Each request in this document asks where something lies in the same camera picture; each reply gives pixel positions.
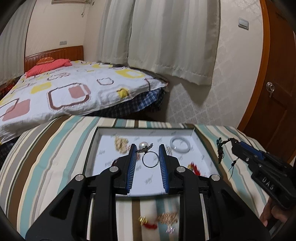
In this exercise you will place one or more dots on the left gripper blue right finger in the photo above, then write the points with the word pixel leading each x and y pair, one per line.
pixel 209 207

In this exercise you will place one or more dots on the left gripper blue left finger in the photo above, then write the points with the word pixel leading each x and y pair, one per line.
pixel 87 204

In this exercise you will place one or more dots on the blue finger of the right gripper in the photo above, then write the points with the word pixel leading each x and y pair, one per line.
pixel 242 154
pixel 251 151

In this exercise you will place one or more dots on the white jade bangle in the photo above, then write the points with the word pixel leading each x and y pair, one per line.
pixel 180 144

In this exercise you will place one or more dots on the small red bead charm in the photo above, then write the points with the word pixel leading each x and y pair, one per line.
pixel 145 223

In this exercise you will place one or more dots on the silver crystal brooch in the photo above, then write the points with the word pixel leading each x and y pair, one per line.
pixel 168 150

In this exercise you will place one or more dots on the green white jewelry box tray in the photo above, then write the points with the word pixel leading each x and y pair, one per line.
pixel 147 179

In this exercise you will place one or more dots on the person's right hand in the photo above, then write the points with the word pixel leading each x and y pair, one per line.
pixel 272 210

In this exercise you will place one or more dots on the wooden door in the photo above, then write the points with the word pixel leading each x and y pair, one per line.
pixel 271 121

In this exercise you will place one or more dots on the metal door knob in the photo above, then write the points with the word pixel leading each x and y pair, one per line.
pixel 270 88

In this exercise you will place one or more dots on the blue plaid bed sheet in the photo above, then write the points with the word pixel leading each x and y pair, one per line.
pixel 146 102

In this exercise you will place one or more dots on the patterned white bed quilt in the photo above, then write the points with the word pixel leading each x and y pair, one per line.
pixel 79 89

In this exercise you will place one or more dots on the white middle curtain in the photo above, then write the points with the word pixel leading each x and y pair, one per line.
pixel 176 38

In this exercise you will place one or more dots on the white curtain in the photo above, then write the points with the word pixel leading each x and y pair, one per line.
pixel 176 38
pixel 13 41

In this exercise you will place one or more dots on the pink pillow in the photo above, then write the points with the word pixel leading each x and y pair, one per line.
pixel 42 68

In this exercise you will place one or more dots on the orange round cushion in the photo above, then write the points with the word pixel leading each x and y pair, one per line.
pixel 45 60

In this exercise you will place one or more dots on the wooden bed headboard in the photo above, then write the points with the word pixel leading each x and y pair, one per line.
pixel 72 53

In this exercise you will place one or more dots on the white left curtain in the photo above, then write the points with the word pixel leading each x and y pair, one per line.
pixel 13 41

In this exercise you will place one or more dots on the wall light switch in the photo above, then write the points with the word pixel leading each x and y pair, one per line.
pixel 242 23

